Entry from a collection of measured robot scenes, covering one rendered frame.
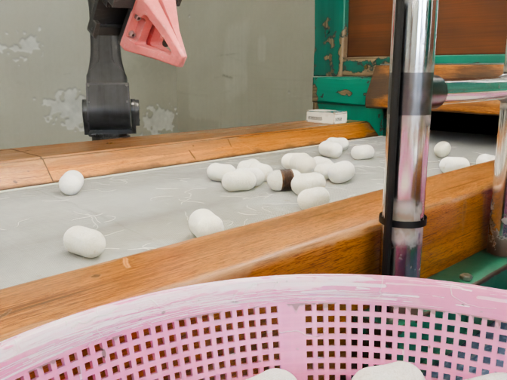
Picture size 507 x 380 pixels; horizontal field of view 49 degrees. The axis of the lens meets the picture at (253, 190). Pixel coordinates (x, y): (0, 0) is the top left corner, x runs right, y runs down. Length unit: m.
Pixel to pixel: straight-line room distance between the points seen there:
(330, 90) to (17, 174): 0.63
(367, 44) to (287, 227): 0.73
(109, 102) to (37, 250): 0.55
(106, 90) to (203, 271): 0.68
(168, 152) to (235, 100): 1.90
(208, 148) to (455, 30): 0.44
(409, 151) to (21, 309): 0.20
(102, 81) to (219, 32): 1.77
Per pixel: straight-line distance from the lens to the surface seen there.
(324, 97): 1.05
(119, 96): 0.90
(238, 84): 2.54
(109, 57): 0.93
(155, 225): 0.42
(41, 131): 2.61
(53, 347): 0.20
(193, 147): 0.70
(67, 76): 2.65
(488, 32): 0.91
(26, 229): 0.43
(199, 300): 0.22
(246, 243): 0.29
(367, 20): 1.02
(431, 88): 0.31
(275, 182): 0.51
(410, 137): 0.30
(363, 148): 0.71
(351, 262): 0.32
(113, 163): 0.63
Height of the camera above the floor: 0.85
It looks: 12 degrees down
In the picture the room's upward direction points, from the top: straight up
